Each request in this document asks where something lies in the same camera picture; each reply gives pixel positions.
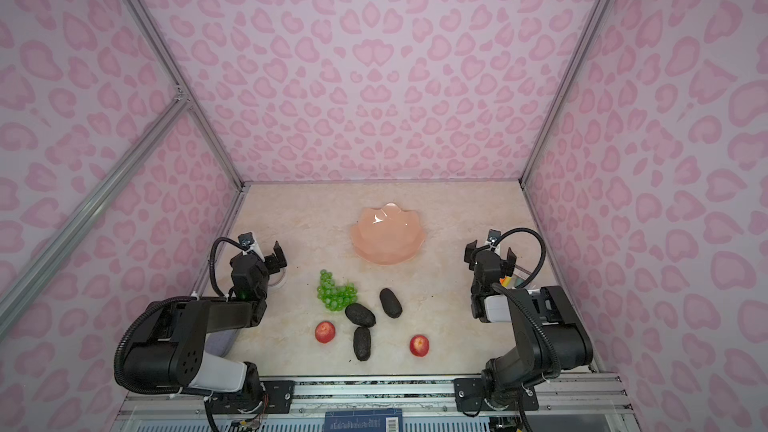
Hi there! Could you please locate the red apple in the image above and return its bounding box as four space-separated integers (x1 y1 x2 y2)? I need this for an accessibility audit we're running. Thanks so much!
314 321 336 344
409 335 430 357

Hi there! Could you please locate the dark avocado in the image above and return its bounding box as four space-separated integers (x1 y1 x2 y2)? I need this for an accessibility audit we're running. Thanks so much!
379 288 403 319
344 303 376 328
353 327 372 362

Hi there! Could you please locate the dark avocado front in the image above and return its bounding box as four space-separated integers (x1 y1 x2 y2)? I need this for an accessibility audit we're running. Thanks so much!
353 327 372 362

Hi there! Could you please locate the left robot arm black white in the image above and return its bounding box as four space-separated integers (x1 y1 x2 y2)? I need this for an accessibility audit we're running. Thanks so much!
113 234 287 414

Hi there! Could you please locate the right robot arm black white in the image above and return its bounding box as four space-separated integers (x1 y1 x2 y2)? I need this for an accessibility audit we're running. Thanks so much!
454 242 594 417

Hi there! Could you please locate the green fake grape bunch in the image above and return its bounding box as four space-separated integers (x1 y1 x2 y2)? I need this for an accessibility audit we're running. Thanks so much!
316 269 358 312

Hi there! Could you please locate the pink glass fruit bowl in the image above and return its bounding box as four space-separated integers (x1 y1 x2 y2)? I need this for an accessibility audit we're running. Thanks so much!
350 203 426 266

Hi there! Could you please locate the coloured marker pack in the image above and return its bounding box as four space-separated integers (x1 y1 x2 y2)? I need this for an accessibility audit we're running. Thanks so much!
500 276 523 288

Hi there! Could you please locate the purple grey object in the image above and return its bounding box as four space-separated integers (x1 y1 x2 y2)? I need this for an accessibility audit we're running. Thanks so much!
204 329 240 357

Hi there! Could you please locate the blue box with barcode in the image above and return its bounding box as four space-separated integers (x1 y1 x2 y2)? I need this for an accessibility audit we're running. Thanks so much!
323 408 404 432

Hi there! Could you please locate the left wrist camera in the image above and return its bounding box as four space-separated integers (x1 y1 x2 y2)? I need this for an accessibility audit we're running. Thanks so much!
238 232 256 251

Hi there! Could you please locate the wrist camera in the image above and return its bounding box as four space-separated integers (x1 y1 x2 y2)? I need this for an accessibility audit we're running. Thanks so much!
486 229 502 249
238 232 256 251

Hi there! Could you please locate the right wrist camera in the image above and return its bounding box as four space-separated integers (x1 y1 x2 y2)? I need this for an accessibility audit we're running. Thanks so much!
486 229 502 249

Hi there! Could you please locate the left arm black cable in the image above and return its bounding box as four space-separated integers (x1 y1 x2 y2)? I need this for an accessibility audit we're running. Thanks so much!
207 236 244 298

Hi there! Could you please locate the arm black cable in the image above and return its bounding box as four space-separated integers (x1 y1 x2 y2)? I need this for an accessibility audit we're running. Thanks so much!
207 236 244 298
490 227 564 373

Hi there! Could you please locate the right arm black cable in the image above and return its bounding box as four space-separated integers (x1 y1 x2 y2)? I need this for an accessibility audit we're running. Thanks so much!
490 227 564 373

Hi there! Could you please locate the right corner aluminium post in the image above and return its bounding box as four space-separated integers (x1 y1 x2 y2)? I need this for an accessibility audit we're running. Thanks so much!
519 0 615 191

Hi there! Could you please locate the corner aluminium post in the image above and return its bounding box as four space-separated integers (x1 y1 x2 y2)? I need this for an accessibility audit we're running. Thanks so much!
519 0 615 191
122 0 246 192

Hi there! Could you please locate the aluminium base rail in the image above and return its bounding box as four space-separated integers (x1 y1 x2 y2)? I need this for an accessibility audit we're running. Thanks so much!
111 373 639 431

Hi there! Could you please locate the diagonal aluminium frame bar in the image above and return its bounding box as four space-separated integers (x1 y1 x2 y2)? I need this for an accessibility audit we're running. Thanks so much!
1 93 188 337

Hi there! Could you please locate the left corner aluminium post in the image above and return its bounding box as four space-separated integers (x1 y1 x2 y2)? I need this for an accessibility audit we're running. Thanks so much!
122 0 246 192

